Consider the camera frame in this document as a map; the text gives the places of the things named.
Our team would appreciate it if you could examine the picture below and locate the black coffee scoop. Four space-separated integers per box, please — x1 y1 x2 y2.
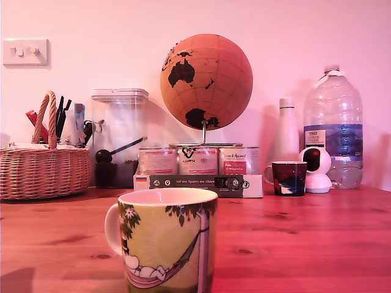
95 136 148 164

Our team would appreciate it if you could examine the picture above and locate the grey white cardboard box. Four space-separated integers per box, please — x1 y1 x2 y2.
133 173 264 198

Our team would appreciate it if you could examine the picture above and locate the cork globe on metal stand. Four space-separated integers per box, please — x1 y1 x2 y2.
159 33 254 148

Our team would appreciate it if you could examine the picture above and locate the clear plastic storage container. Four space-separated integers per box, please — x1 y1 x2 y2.
90 88 150 189

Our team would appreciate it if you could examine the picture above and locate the white insulated bottle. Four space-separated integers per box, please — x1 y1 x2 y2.
272 97 301 162

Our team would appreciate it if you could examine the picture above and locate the yellow illustrated mug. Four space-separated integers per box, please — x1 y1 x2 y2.
104 187 219 293

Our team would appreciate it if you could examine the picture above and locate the small dark illustrated mug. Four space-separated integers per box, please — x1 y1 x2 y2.
264 161 308 197

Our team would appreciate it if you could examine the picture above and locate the blue white card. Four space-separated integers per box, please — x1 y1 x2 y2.
74 103 86 131

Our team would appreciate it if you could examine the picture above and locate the black pen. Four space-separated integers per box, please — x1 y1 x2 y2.
58 99 73 137
56 95 65 140

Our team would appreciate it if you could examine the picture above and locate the large clear water bottle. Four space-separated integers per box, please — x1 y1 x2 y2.
303 64 364 190

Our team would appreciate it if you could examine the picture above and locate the red packet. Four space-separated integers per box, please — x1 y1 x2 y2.
25 110 49 144

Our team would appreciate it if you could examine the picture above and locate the white paper sheet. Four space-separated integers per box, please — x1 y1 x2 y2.
8 140 79 151

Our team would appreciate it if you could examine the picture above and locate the black handled tool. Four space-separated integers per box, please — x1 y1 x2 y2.
82 120 94 147

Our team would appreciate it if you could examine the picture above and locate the small white round camera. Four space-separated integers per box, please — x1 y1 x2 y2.
298 147 333 194

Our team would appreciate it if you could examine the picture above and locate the wicker basket with handle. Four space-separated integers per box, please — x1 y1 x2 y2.
0 90 92 201

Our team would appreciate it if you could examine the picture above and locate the white light switch plate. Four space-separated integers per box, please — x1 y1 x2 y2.
2 38 49 67

